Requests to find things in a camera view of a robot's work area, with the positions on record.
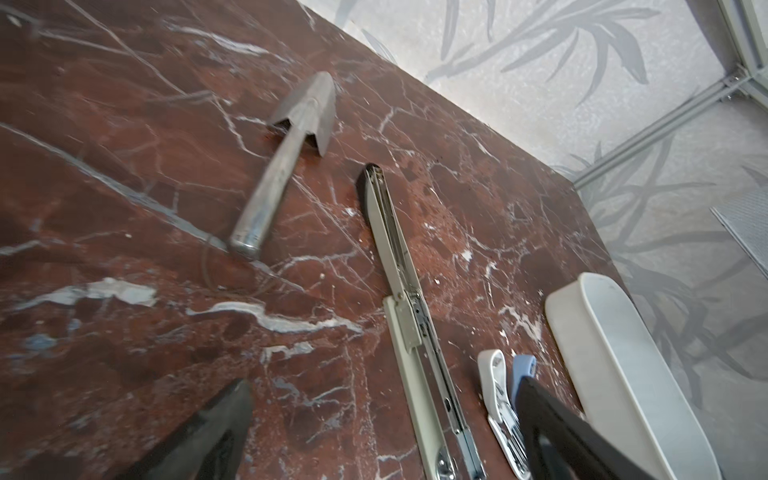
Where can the white plastic tray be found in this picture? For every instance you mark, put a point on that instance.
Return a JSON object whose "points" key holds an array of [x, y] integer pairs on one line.
{"points": [[624, 385]]}

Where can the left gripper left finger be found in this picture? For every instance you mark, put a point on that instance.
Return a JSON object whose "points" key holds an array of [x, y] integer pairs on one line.
{"points": [[208, 445]]}

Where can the small white cylinder piece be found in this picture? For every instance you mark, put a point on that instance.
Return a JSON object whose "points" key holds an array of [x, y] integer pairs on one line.
{"points": [[502, 417]]}

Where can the white wire mesh basket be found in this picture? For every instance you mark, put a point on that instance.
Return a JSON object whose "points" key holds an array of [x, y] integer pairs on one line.
{"points": [[745, 219]]}

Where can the metal garden trowel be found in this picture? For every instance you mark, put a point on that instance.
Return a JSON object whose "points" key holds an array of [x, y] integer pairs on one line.
{"points": [[308, 112]]}

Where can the blue staple box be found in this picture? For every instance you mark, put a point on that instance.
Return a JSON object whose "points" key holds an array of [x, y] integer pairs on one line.
{"points": [[523, 366]]}

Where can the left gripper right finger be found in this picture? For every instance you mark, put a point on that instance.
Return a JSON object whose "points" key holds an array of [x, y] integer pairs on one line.
{"points": [[560, 445]]}

